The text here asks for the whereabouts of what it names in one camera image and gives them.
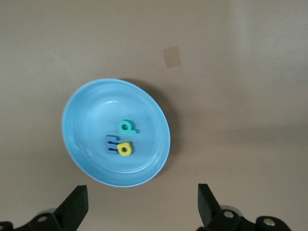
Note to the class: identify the yellow foam letter a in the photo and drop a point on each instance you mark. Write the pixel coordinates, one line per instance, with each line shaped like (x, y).
(125, 154)

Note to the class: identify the teal foam letter p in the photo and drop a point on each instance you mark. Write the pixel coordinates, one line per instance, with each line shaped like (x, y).
(124, 128)

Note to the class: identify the blue plate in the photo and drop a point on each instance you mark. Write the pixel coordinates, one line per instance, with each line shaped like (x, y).
(96, 113)

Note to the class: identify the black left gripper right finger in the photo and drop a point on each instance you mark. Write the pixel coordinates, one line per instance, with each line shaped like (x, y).
(209, 214)

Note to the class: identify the blue foam letter m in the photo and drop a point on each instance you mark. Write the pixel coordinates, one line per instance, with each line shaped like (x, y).
(109, 144)

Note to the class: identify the brown tape patch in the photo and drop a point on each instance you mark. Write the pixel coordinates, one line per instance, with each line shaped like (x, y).
(171, 57)

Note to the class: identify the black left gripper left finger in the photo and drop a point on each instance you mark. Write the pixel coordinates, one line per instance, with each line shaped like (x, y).
(72, 211)

